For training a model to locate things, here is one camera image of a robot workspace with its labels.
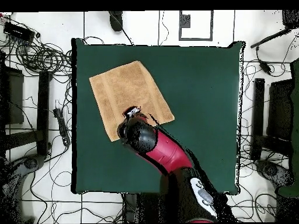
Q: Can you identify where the tan terry towel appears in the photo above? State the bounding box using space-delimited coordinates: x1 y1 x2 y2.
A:
88 60 175 142

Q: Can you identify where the dark green table cloth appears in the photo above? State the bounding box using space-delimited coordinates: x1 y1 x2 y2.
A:
71 37 246 195

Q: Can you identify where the black power strip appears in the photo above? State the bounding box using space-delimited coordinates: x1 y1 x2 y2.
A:
53 107 71 148

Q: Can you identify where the black stand bar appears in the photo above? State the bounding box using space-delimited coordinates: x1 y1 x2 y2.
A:
36 70 53 156
251 78 266 162

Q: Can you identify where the person's foot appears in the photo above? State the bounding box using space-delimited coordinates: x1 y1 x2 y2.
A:
108 10 124 32

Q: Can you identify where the dark grey square plate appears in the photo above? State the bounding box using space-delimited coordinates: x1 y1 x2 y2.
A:
179 14 191 29

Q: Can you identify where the grey stand base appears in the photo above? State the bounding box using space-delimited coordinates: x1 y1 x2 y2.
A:
0 153 46 223
254 159 295 187

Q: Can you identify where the dark panel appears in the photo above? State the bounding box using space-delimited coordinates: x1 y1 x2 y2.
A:
0 66 25 125
266 79 294 142

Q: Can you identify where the black electronics box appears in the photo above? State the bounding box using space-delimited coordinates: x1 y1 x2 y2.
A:
3 22 36 43

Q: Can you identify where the black power adapter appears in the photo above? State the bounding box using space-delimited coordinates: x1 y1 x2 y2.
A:
258 59 273 76

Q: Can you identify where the black tripod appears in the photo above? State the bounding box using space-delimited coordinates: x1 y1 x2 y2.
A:
250 9 299 49

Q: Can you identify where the green cloth beside table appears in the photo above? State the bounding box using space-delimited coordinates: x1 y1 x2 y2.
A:
277 58 299 199

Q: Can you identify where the thin black cable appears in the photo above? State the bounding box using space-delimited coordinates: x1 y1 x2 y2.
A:
121 27 134 46

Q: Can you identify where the grey square floor frame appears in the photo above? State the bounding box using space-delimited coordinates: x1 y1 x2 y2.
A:
178 10 214 42

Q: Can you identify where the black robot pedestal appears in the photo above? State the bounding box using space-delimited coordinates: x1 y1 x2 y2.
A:
122 193 143 223

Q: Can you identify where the coiled black cable bundle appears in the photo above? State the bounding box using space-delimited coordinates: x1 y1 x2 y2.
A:
13 39 73 75

